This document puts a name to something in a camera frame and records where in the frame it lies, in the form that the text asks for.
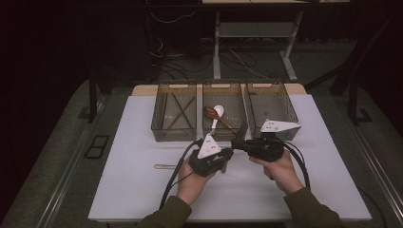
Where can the brown wooden spoon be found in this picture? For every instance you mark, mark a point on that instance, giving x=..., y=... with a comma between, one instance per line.
x=210, y=112

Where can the white desk frame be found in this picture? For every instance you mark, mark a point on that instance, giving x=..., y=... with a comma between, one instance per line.
x=217, y=47

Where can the person's right hand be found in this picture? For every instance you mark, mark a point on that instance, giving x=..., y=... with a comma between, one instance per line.
x=282, y=174

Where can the white ceramic spoon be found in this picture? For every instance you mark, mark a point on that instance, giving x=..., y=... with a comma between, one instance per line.
x=218, y=110

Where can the translucent grey plastic bin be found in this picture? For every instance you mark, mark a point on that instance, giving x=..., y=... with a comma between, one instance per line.
x=269, y=107
x=228, y=98
x=177, y=134

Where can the person's left hand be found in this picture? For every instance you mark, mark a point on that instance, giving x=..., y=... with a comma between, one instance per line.
x=191, y=186

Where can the black metal stand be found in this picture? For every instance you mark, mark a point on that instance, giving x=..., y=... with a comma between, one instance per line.
x=92, y=101
x=353, y=104

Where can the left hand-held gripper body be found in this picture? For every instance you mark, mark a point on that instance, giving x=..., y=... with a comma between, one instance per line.
x=206, y=163

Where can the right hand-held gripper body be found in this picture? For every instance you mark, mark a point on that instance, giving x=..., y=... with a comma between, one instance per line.
x=266, y=148

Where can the metal fork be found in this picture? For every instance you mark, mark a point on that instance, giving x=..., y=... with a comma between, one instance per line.
x=164, y=166

